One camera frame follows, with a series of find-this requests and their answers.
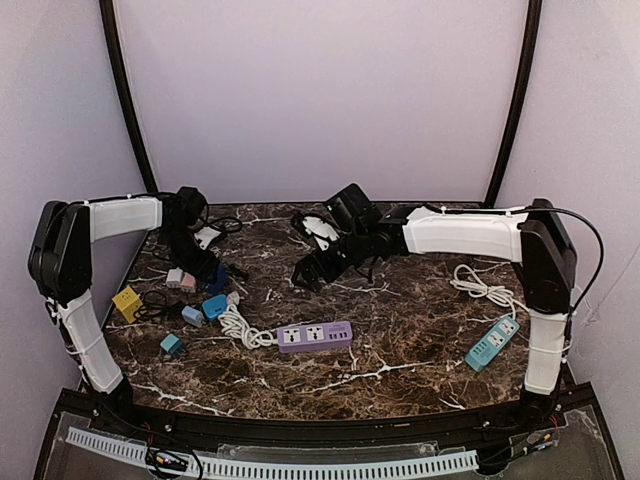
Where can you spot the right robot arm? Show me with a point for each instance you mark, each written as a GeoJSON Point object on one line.
{"type": "Point", "coordinates": [479, 263]}

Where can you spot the pink charger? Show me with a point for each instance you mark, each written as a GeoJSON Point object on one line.
{"type": "Point", "coordinates": [188, 283]}

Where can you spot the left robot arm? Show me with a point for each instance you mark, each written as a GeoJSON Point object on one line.
{"type": "Point", "coordinates": [60, 263]}

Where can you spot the black frame post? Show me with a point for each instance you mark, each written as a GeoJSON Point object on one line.
{"type": "Point", "coordinates": [124, 94]}
{"type": "Point", "coordinates": [526, 58]}

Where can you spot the teal charger plug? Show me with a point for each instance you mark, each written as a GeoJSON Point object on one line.
{"type": "Point", "coordinates": [172, 345]}

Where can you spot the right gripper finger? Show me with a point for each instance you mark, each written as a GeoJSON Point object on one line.
{"type": "Point", "coordinates": [303, 274]}
{"type": "Point", "coordinates": [316, 278]}

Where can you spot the purple power strip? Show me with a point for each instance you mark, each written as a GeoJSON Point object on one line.
{"type": "Point", "coordinates": [288, 339]}

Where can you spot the right black frame post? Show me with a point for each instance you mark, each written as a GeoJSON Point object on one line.
{"type": "Point", "coordinates": [526, 58]}

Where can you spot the yellow cube socket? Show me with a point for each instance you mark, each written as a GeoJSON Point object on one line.
{"type": "Point", "coordinates": [129, 304]}

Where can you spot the black charger with cable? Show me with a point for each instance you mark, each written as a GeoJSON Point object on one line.
{"type": "Point", "coordinates": [227, 225]}

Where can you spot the light blue charger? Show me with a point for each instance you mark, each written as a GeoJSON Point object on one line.
{"type": "Point", "coordinates": [193, 316]}

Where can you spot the blue flat square adapter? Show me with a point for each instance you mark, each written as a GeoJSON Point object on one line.
{"type": "Point", "coordinates": [215, 306]}

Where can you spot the dark blue cube socket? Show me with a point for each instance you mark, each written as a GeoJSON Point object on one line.
{"type": "Point", "coordinates": [216, 283]}

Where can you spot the left black frame post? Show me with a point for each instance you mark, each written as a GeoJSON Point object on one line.
{"type": "Point", "coordinates": [124, 94]}

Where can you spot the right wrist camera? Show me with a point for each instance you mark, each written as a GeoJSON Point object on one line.
{"type": "Point", "coordinates": [352, 210]}

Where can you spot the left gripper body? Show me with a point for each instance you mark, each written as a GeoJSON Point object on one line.
{"type": "Point", "coordinates": [201, 261]}

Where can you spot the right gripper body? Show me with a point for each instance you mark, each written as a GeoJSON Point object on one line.
{"type": "Point", "coordinates": [317, 263]}

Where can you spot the white charger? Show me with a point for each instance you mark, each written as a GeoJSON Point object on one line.
{"type": "Point", "coordinates": [174, 278]}

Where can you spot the white slotted cable duct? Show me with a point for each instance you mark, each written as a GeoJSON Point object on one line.
{"type": "Point", "coordinates": [240, 462]}

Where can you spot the teal power strip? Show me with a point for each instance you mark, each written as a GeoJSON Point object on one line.
{"type": "Point", "coordinates": [504, 328]}

